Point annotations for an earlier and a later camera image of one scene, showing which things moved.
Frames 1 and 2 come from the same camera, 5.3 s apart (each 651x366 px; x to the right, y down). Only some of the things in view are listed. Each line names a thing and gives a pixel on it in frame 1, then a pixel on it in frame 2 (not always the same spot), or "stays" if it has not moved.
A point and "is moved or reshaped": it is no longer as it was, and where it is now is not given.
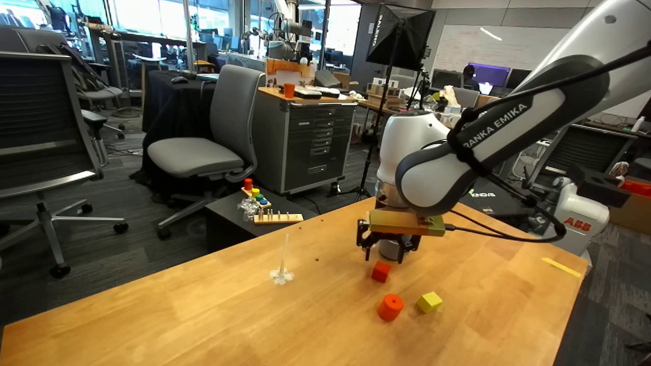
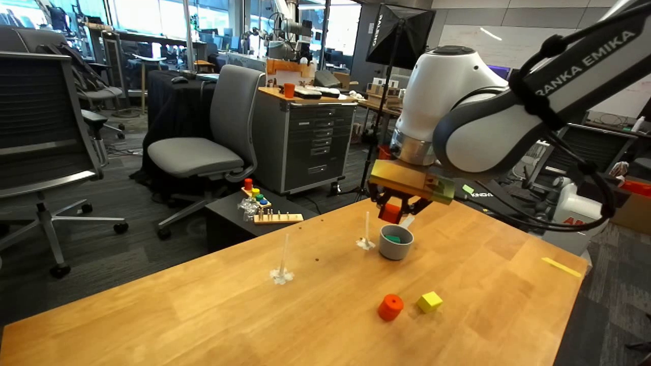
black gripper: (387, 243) → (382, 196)
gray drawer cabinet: (304, 141) stays
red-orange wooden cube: (379, 271) is moved or reshaped
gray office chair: (228, 153) stays
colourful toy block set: (258, 205) stays
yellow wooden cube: (429, 301) stays
